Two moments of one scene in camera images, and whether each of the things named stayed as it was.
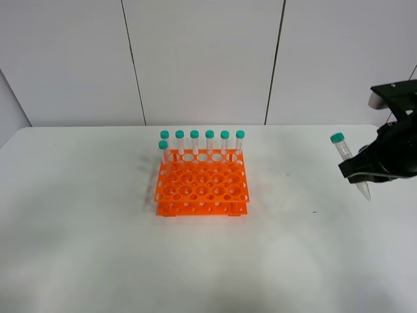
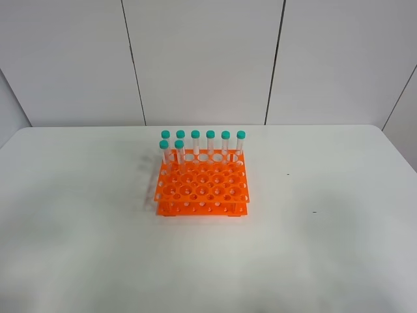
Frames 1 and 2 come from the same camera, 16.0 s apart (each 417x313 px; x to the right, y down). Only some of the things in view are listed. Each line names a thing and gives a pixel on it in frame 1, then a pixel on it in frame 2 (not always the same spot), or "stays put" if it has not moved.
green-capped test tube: (339, 138) -> (179, 145)
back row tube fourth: (209, 135) stays put
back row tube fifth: (225, 135) stays put
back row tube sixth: (240, 135) stays put
